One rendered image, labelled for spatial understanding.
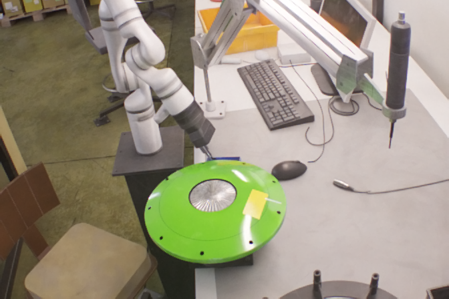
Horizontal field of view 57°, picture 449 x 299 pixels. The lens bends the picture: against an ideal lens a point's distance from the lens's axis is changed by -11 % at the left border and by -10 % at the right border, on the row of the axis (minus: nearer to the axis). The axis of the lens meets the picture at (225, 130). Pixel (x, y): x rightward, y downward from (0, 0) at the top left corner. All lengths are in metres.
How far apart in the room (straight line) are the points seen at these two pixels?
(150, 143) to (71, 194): 1.45
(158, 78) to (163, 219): 0.37
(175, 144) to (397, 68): 0.94
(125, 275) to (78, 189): 1.48
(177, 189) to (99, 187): 1.86
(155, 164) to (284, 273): 0.64
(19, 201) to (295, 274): 0.98
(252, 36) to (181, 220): 1.16
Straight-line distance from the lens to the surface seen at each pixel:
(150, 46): 1.11
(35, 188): 1.63
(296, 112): 1.48
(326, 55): 0.97
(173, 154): 1.52
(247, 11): 1.18
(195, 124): 1.18
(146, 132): 1.48
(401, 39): 0.80
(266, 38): 1.96
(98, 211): 2.69
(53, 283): 1.57
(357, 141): 1.41
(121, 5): 1.15
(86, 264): 1.57
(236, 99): 1.63
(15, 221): 1.62
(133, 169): 1.50
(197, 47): 1.43
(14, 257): 2.42
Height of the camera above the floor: 1.75
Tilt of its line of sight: 35 degrees down
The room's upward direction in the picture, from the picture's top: 8 degrees counter-clockwise
